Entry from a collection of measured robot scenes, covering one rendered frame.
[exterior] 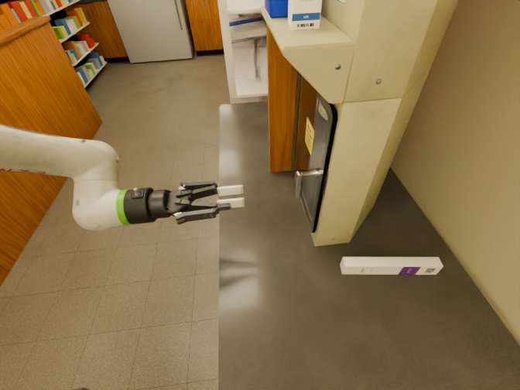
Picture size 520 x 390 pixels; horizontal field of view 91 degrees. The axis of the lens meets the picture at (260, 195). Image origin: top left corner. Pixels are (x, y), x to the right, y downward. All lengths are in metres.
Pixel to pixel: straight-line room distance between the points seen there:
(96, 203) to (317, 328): 0.62
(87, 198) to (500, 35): 1.04
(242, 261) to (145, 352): 1.13
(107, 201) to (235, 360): 0.49
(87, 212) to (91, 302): 1.41
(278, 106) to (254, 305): 0.62
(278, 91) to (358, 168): 0.39
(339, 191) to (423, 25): 0.35
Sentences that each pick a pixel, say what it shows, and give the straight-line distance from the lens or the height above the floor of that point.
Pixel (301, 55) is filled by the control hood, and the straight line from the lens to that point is 0.46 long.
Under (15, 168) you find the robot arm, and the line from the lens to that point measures 0.72.
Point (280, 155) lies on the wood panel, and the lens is 1.02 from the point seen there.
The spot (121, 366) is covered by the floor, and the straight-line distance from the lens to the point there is 1.86.
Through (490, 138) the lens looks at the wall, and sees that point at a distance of 0.88.
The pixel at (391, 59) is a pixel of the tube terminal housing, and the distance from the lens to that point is 0.52.
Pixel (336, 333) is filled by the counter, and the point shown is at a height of 0.94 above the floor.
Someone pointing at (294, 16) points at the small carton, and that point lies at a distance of 0.54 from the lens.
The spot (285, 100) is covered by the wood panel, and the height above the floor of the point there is 1.24.
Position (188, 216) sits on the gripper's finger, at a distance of 0.66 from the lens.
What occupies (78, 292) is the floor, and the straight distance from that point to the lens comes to 2.20.
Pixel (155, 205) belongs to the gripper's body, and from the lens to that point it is 0.69.
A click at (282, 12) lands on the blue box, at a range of 0.63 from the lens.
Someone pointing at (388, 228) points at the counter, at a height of 0.94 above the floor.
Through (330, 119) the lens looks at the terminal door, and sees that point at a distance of 0.55.
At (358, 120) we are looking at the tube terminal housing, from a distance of 0.55.
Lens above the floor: 1.64
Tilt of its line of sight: 46 degrees down
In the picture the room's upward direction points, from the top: 3 degrees counter-clockwise
